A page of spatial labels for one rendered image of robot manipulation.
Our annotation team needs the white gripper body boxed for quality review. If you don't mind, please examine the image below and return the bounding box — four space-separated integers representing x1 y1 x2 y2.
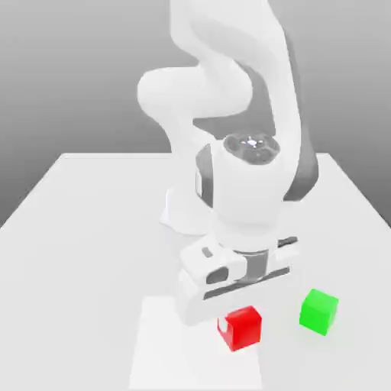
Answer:
176 252 300 327

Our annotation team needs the small red cube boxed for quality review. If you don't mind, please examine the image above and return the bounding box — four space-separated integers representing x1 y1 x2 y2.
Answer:
217 305 263 353

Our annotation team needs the small green cube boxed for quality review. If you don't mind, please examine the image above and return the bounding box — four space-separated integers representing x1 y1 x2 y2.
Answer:
299 288 340 337

